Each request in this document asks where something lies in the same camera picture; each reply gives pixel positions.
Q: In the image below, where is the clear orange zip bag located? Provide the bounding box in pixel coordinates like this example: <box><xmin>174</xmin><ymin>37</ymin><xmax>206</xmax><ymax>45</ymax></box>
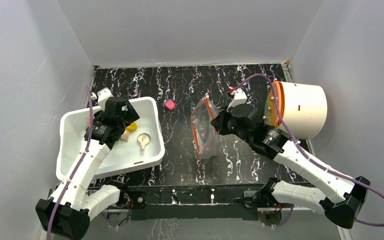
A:
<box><xmin>190</xmin><ymin>93</ymin><xmax>221</xmax><ymax>160</ymax></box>

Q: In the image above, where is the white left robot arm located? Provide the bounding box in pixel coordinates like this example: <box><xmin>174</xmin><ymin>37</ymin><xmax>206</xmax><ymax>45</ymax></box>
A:
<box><xmin>35</xmin><ymin>96</ymin><xmax>140</xmax><ymax>240</ymax></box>

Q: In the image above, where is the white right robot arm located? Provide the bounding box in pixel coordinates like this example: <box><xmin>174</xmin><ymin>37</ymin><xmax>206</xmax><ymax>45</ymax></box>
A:
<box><xmin>210</xmin><ymin>103</ymin><xmax>370</xmax><ymax>229</ymax></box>

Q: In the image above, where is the yellow starfruit toy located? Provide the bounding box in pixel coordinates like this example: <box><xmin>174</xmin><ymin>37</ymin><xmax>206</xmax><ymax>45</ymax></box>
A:
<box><xmin>125</xmin><ymin>122</ymin><xmax>138</xmax><ymax>132</ymax></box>

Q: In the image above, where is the beige garlic toy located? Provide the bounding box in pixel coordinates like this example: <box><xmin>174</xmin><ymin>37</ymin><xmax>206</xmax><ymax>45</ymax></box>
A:
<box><xmin>119</xmin><ymin>130</ymin><xmax>130</xmax><ymax>142</ymax></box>

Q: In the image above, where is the beige mushroom toy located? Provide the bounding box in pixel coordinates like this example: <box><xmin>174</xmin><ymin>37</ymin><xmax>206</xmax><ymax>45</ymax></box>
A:
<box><xmin>137</xmin><ymin>133</ymin><xmax>152</xmax><ymax>151</ymax></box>

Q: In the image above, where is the white plastic bin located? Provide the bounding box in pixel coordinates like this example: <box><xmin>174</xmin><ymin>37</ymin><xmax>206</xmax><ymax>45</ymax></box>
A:
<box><xmin>56</xmin><ymin>96</ymin><xmax>165</xmax><ymax>181</ymax></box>

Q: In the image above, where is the small pink cube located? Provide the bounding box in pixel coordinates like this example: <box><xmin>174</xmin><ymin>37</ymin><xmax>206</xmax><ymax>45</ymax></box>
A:
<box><xmin>163</xmin><ymin>99</ymin><xmax>176</xmax><ymax>111</ymax></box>

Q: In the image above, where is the white orange cylinder container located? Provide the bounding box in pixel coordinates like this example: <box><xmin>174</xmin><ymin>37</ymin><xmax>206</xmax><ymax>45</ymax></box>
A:
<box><xmin>264</xmin><ymin>81</ymin><xmax>328</xmax><ymax>140</ymax></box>

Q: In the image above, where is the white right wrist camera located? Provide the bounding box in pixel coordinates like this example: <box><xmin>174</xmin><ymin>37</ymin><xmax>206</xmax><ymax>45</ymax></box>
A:
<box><xmin>227</xmin><ymin>87</ymin><xmax>248</xmax><ymax>111</ymax></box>

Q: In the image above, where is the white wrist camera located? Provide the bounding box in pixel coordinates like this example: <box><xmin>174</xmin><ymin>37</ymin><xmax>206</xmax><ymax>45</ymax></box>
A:
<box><xmin>91</xmin><ymin>87</ymin><xmax>114</xmax><ymax>110</ymax></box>
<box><xmin>227</xmin><ymin>87</ymin><xmax>248</xmax><ymax>111</ymax></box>

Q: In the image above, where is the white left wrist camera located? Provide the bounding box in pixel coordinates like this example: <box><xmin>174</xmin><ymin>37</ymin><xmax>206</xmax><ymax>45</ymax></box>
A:
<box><xmin>91</xmin><ymin>87</ymin><xmax>114</xmax><ymax>110</ymax></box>

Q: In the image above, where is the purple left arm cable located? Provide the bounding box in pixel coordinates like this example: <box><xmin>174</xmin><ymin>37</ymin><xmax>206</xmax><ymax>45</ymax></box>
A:
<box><xmin>46</xmin><ymin>86</ymin><xmax>95</xmax><ymax>240</ymax></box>

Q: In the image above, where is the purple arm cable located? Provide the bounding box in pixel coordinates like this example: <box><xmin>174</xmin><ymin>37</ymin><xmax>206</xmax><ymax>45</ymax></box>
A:
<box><xmin>46</xmin><ymin>86</ymin><xmax>95</xmax><ymax>240</ymax></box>
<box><xmin>230</xmin><ymin>73</ymin><xmax>384</xmax><ymax>228</ymax></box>

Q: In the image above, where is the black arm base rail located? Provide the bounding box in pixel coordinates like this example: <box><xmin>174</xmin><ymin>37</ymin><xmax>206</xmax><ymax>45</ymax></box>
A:
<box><xmin>46</xmin><ymin>180</ymin><xmax>315</xmax><ymax>222</ymax></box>

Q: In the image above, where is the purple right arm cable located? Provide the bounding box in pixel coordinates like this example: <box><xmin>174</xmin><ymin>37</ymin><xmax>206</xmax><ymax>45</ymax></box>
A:
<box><xmin>230</xmin><ymin>73</ymin><xmax>384</xmax><ymax>228</ymax></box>

